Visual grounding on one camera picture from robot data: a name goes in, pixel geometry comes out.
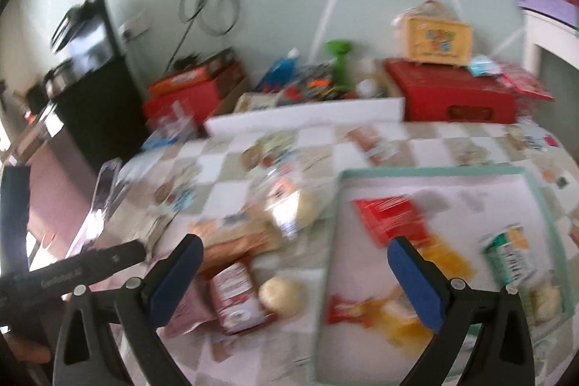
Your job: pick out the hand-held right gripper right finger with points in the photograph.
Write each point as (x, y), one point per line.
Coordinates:
(414, 282)

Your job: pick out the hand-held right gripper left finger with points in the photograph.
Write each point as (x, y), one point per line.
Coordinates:
(176, 282)

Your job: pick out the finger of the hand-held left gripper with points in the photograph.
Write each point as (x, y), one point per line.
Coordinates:
(16, 218)
(99, 266)

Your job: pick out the yellow translucent snack packet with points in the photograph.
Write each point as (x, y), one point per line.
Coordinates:
(448, 257)

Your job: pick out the teal shallow cardboard box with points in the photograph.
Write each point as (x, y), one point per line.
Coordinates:
(362, 268)

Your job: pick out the dark red snack packet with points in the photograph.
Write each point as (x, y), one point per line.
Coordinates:
(237, 300)

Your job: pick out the large red snack packet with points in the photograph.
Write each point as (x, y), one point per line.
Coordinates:
(384, 221)

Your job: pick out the small red candy packet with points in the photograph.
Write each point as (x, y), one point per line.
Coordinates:
(346, 309)

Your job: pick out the beige bread packet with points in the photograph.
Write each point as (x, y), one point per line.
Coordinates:
(244, 239)

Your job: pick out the green white orange-print packet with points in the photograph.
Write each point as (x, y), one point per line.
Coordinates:
(509, 259)

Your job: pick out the round cream bun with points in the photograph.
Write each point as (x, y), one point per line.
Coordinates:
(545, 302)
(281, 298)

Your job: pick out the clear white bread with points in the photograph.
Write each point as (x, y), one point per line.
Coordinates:
(294, 205)

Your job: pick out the person's left hand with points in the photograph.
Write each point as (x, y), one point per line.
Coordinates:
(22, 350)

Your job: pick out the smartphone on stand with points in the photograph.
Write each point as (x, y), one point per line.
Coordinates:
(106, 189)

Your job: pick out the black cabinet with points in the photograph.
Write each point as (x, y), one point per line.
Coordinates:
(99, 96)

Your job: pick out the clear plastic container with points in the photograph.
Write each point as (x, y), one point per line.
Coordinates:
(169, 128)

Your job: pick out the red cardboard box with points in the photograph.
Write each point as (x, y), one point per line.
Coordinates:
(185, 101)

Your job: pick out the red gift box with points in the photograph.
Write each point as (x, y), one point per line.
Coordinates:
(448, 96)

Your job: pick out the yellow printed small box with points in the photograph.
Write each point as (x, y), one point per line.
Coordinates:
(255, 102)

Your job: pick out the white board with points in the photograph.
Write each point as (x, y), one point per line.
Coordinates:
(307, 114)

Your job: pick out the orange flat box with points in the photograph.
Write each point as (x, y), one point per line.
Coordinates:
(190, 76)

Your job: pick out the pile of colourful wrappers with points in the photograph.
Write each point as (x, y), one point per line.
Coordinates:
(316, 85)

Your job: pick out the light blue packet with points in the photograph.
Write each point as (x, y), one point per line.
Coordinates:
(485, 66)

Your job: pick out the green dumbbell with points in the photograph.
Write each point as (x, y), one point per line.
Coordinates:
(341, 65)

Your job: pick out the red patterned packet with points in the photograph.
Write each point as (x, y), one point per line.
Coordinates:
(527, 80)

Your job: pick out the blue refill pouch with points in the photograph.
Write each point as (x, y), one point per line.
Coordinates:
(278, 71)

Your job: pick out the white shelf unit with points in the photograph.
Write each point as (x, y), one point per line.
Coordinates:
(552, 51)

